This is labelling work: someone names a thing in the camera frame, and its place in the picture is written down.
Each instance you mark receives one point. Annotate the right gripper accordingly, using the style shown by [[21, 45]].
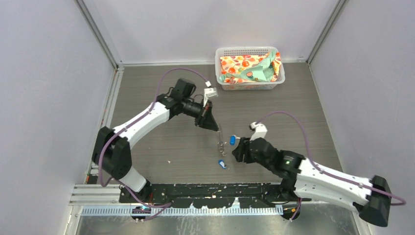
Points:
[[242, 149]]

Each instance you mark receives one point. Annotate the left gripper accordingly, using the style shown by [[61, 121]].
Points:
[[206, 119]]

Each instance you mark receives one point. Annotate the large metal keyring disc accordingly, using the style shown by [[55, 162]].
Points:
[[221, 143]]

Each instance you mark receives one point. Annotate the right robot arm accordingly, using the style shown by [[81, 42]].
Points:
[[302, 180]]

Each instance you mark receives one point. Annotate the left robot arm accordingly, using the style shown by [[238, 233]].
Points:
[[112, 149]]

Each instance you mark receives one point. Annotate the white plastic basket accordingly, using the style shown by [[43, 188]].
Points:
[[235, 51]]

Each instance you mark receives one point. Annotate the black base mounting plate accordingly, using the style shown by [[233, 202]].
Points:
[[212, 196]]

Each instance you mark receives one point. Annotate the floral patterned cloth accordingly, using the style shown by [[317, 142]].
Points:
[[250, 68]]

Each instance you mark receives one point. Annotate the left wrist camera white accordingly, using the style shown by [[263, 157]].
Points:
[[209, 92]]

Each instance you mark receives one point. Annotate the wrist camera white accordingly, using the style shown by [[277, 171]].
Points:
[[259, 130], [209, 92]]

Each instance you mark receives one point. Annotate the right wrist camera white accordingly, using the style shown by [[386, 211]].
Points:
[[259, 130]]

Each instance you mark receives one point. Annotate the aluminium frame rail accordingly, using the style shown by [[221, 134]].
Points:
[[96, 200]]

